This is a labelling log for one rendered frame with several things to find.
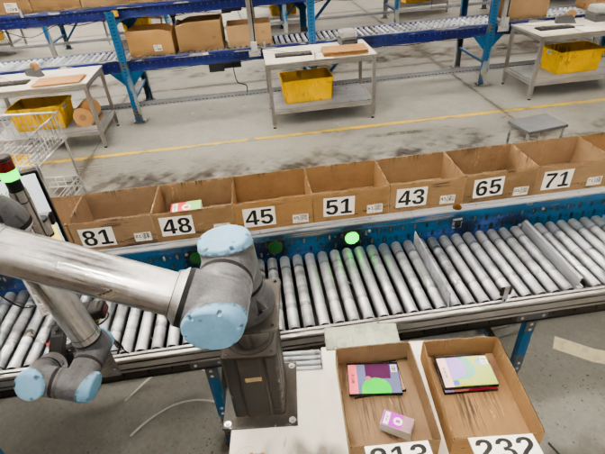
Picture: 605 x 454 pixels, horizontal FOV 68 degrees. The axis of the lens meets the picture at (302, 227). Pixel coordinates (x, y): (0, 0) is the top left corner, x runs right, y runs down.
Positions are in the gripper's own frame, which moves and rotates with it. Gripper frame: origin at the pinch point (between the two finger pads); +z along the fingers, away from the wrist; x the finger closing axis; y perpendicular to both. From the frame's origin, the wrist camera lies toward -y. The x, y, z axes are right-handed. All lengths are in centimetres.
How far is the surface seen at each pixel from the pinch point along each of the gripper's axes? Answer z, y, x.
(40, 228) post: -18.1, -42.3, 2.0
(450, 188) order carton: 54, -35, 168
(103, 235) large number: 55, -33, -6
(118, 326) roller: 31.6, 6.0, 3.1
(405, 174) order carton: 82, -45, 154
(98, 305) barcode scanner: -5.2, -12.1, 10.9
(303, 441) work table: -25, 38, 77
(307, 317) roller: 22, 11, 86
